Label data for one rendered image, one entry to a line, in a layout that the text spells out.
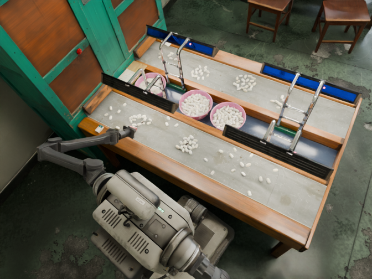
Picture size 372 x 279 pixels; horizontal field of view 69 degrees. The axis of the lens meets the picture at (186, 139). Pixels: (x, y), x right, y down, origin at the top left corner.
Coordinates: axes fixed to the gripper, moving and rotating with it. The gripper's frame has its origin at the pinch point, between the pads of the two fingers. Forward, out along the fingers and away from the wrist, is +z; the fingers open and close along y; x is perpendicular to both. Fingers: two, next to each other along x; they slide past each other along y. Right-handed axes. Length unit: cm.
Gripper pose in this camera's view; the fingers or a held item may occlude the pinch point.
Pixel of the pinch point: (136, 129)
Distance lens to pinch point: 202.7
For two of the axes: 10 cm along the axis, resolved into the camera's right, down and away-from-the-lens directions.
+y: -8.4, -4.0, 3.5
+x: -2.4, 8.7, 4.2
